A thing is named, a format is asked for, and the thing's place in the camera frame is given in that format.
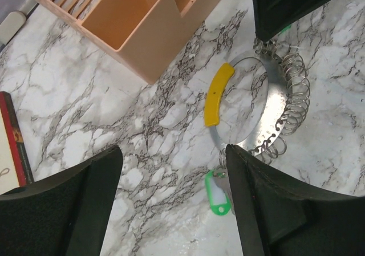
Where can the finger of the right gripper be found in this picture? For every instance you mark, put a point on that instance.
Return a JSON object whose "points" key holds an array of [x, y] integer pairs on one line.
{"points": [[272, 16]]}

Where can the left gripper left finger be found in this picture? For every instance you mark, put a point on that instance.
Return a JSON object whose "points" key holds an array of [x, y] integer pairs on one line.
{"points": [[64, 214]]}

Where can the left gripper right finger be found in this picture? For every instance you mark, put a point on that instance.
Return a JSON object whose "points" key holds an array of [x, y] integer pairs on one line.
{"points": [[278, 214]]}

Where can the green tag key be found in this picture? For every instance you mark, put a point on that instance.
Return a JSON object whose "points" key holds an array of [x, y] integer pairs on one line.
{"points": [[219, 192], [285, 29]]}

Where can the metal keyring with yellow grip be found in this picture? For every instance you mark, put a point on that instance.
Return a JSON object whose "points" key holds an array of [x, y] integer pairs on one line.
{"points": [[287, 101]]}

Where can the red book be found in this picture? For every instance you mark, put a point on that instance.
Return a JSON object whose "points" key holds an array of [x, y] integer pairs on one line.
{"points": [[15, 167]]}

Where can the peach desk organizer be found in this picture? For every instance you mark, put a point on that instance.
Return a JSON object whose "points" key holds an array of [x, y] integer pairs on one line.
{"points": [[143, 35]]}

